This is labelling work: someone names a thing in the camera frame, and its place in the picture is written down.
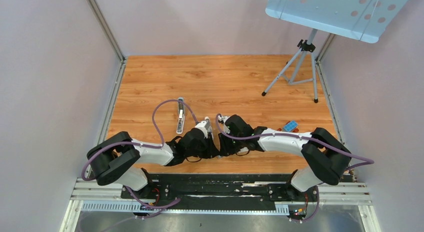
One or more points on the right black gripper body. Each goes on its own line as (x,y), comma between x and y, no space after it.
(231,145)

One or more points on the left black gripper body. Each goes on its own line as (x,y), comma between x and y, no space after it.
(204,150)

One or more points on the small white staple box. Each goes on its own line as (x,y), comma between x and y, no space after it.
(243,152)

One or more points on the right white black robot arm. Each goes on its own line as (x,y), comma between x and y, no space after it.
(327,159)

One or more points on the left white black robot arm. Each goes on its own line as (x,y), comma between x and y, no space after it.
(113,160)

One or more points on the blue orange toy block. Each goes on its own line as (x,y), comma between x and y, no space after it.
(290,126)

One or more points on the grey tripod stand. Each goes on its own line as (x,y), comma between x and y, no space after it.
(304,47)

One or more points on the light blue perforated tray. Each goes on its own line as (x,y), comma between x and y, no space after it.
(362,20)

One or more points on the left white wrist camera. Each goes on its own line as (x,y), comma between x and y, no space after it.
(205,127)

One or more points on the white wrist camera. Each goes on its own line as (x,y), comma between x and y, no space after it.
(205,127)
(222,120)

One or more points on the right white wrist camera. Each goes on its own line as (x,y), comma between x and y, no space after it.
(222,120)

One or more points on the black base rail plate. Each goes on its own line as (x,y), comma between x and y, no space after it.
(262,194)

